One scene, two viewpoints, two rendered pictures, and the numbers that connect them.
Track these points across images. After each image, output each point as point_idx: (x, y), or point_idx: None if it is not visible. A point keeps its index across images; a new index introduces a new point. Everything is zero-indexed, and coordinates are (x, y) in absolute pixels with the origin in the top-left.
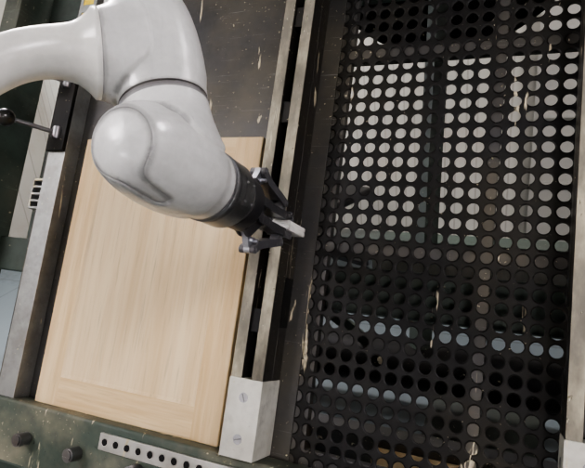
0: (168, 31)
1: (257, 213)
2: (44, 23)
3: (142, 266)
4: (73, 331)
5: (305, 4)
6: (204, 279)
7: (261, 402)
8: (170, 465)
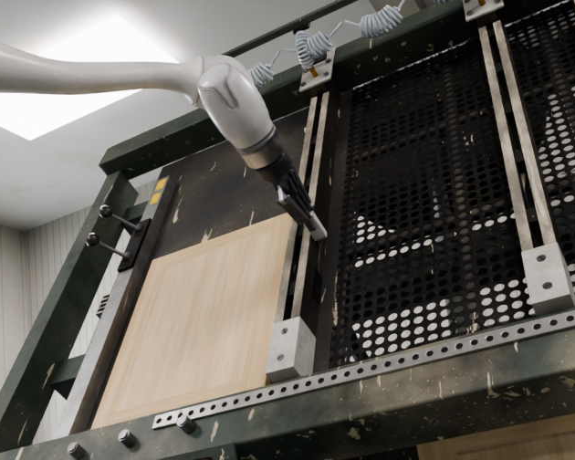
0: (235, 63)
1: (287, 163)
2: (117, 223)
3: (196, 313)
4: (130, 377)
5: (318, 131)
6: (249, 300)
7: (299, 329)
8: (221, 408)
